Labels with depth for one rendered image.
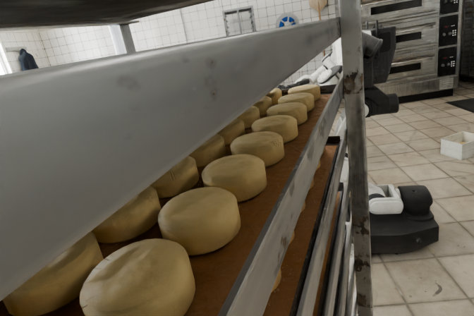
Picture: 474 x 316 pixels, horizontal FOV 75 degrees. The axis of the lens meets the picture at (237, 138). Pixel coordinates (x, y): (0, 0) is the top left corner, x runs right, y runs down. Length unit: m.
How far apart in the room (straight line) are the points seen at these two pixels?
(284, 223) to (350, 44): 0.39
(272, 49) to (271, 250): 0.10
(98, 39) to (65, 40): 0.64
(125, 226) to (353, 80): 0.42
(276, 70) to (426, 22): 5.29
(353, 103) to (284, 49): 0.36
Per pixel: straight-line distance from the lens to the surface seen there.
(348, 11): 0.53
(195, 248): 0.19
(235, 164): 0.24
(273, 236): 0.16
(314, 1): 5.91
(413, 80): 5.47
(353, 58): 0.53
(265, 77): 0.15
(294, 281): 0.29
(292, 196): 0.20
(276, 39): 0.18
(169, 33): 6.06
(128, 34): 0.72
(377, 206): 2.15
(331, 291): 0.38
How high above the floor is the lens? 1.43
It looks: 18 degrees down
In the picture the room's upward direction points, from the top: 10 degrees counter-clockwise
